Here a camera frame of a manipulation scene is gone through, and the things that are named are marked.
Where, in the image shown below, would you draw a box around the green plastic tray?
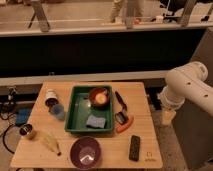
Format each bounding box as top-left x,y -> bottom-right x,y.
65,85 -> 114,134

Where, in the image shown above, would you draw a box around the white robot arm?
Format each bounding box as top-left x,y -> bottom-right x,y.
159,61 -> 213,116

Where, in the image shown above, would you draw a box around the blue-grey sponge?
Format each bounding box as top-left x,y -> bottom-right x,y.
86,115 -> 106,128

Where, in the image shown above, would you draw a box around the blue cloth on floor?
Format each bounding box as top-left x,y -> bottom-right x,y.
15,108 -> 32,126

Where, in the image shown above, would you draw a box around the purple plastic bowl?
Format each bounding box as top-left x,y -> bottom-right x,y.
70,136 -> 101,170

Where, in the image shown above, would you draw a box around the black handled measuring scoop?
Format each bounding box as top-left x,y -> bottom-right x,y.
115,92 -> 128,125

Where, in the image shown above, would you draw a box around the white brown jar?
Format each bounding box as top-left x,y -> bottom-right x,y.
45,89 -> 58,107

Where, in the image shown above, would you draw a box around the red bowl with yellow food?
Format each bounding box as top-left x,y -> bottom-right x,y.
88,87 -> 109,107

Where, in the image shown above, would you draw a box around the black cables on floor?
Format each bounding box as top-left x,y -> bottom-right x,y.
0,85 -> 22,155

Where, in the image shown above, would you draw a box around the blue plastic cup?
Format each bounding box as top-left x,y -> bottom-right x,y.
50,104 -> 65,120

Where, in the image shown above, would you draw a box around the small metal cup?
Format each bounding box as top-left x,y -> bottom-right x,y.
19,124 -> 36,140

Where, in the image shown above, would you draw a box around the black remote control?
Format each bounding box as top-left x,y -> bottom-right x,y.
129,135 -> 141,161

